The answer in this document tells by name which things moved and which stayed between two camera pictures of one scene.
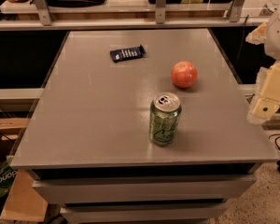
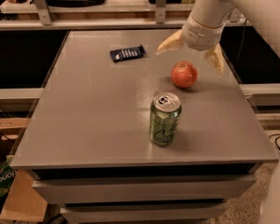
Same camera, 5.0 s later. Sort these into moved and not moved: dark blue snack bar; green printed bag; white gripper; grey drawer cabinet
Moved: white gripper
Not moved: grey drawer cabinet; dark blue snack bar; green printed bag
